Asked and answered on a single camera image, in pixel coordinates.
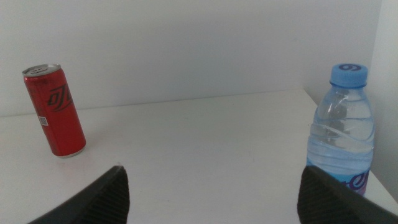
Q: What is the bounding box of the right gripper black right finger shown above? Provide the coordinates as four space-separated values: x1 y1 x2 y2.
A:
297 165 398 224

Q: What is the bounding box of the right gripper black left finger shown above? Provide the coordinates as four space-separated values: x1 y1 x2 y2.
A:
27 165 131 224

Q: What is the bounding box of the clear blue-capped water bottle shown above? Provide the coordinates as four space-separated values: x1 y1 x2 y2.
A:
306 63 376 197

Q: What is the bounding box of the red soda can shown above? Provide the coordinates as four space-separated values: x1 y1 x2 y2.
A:
21 63 87 159

